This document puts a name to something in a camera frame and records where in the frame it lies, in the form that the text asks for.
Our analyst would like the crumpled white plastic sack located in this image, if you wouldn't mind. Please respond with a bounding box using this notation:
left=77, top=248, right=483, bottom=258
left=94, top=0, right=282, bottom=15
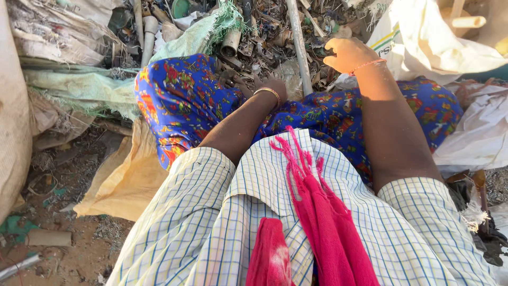
left=432, top=83, right=508, bottom=179

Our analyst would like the person's right hand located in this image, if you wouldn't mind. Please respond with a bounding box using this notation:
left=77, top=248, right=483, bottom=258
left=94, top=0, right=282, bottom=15
left=323, top=37, right=387, bottom=76

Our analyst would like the dirty tan sack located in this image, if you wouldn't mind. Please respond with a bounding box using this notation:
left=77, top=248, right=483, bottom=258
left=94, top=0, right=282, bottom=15
left=7, top=0, right=128, bottom=67

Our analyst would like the person's left hand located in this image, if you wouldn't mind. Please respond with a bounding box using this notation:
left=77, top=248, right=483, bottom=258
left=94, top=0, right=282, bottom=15
left=219, top=69, right=287, bottom=105

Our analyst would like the heap of scrap debris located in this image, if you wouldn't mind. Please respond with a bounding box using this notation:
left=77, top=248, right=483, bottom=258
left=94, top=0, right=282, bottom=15
left=107, top=0, right=378, bottom=100

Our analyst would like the brown cardboard tube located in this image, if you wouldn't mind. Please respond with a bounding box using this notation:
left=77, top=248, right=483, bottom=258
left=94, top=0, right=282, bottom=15
left=25, top=229, right=73, bottom=248

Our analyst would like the yellow woven sack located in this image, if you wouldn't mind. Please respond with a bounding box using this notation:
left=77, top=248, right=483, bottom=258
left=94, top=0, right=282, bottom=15
left=73, top=117, right=170, bottom=222

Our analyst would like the pink fringed scarf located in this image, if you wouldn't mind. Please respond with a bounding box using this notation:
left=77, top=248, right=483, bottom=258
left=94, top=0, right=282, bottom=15
left=245, top=126, right=381, bottom=286

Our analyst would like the checked white shirt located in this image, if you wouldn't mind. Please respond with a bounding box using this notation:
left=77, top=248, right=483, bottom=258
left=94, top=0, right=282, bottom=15
left=106, top=128, right=499, bottom=286

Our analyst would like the short grey pipe piece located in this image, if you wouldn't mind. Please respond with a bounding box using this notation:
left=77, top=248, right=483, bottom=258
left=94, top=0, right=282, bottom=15
left=220, top=29, right=242, bottom=59

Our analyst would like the pale green woven sack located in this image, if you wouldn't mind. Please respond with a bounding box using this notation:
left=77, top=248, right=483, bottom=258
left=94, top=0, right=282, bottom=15
left=23, top=65, right=141, bottom=121

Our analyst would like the long grey pipe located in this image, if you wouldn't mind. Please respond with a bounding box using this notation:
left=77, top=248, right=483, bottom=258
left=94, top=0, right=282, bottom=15
left=285, top=0, right=314, bottom=97

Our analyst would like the gold bangle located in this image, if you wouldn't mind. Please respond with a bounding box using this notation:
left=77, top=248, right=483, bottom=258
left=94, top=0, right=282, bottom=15
left=253, top=87, right=282, bottom=106

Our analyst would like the large beige woven sack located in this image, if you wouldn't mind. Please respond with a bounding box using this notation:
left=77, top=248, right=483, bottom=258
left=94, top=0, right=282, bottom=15
left=0, top=0, right=33, bottom=224

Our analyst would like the red thread bracelet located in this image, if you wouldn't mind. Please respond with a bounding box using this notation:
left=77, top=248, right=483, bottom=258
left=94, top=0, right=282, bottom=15
left=348, top=58, right=387, bottom=76

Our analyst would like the blue printed skirt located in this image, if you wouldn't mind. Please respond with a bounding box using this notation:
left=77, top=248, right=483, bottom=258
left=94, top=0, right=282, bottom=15
left=134, top=53, right=464, bottom=188

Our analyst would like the white printed sack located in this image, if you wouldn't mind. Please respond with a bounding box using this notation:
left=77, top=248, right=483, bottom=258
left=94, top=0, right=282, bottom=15
left=333, top=0, right=508, bottom=91

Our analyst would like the frayed green woven cloth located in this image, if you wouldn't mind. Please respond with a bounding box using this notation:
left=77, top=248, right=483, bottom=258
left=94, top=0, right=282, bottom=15
left=149, top=1, right=244, bottom=65

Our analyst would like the white bent pipe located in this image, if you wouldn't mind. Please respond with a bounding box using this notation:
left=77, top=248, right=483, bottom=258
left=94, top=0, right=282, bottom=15
left=140, top=15, right=159, bottom=69

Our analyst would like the dusty grey pipe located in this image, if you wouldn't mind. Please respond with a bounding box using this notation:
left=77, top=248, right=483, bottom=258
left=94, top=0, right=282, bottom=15
left=0, top=254, right=41, bottom=282

